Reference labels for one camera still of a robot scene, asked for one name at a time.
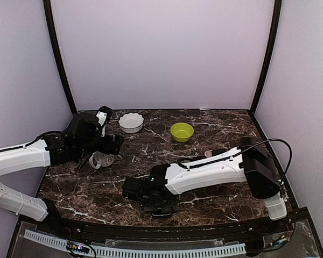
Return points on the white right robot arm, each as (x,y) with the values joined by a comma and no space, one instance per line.
(249,162)

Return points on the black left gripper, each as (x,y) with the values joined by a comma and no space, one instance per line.
(107,149)

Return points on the white slotted cable duct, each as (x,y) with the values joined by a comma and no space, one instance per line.
(78,249)

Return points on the black frame post left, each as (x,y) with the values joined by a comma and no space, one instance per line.
(57,55)

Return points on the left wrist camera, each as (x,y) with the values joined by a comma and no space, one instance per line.
(104,114)

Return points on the black smartphone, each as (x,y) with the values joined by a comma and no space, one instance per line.
(161,214)

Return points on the black frame post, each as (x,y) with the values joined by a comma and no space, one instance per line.
(268,56)
(57,55)

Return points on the black front rail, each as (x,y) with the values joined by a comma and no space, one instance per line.
(239,231)

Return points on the pink phone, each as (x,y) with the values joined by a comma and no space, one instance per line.
(210,153)

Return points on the white fluted ceramic bowl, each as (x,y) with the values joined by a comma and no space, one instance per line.
(131,123)

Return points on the green plastic bowl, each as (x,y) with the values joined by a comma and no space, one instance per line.
(182,132)

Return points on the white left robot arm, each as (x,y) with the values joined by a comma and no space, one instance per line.
(46,150)

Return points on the black frame post right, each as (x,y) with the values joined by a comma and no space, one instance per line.
(268,56)

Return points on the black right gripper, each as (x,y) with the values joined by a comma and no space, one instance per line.
(173,205)

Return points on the white patterned mug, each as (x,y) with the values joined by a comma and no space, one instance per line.
(98,160)

